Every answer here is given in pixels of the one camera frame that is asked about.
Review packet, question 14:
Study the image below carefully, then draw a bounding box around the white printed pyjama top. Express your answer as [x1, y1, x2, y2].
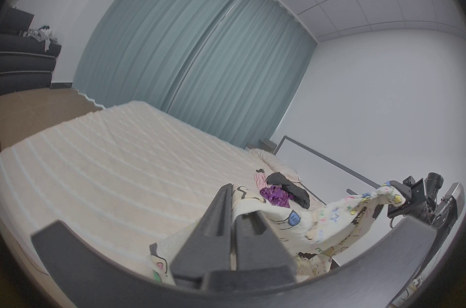
[147, 183, 405, 285]

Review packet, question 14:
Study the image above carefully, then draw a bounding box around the pale pink pillow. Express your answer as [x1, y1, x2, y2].
[249, 148, 303, 183]

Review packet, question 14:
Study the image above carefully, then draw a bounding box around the purple satin garment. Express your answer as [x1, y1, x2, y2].
[259, 186, 292, 209]

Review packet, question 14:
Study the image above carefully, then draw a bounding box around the black garment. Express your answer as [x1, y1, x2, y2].
[266, 172, 311, 209]

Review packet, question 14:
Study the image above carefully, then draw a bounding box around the grey bedside table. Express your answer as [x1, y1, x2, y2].
[246, 139, 277, 156]

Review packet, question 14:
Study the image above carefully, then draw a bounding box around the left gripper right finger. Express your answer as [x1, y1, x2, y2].
[202, 210, 298, 296]

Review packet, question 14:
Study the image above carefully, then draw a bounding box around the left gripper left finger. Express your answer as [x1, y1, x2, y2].
[170, 184, 233, 288]

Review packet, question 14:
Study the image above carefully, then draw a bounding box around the bed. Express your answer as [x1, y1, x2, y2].
[0, 101, 383, 280]

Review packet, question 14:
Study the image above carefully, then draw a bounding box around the pile of clothes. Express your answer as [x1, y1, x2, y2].
[21, 25, 59, 53]

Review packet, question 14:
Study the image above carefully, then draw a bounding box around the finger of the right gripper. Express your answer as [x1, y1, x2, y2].
[390, 181, 412, 197]

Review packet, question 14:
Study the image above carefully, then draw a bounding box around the dark grey chest of drawers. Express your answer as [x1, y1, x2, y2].
[0, 31, 62, 96]

